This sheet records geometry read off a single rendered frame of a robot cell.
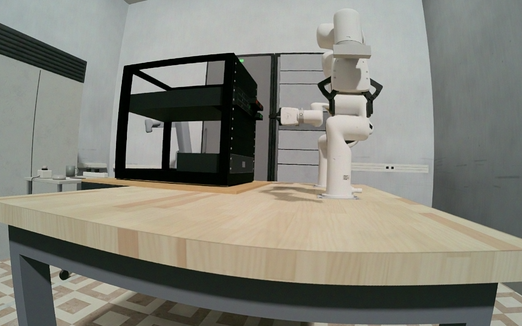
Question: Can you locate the tan wooden board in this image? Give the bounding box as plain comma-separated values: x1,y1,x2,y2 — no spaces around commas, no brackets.
82,178,272,194

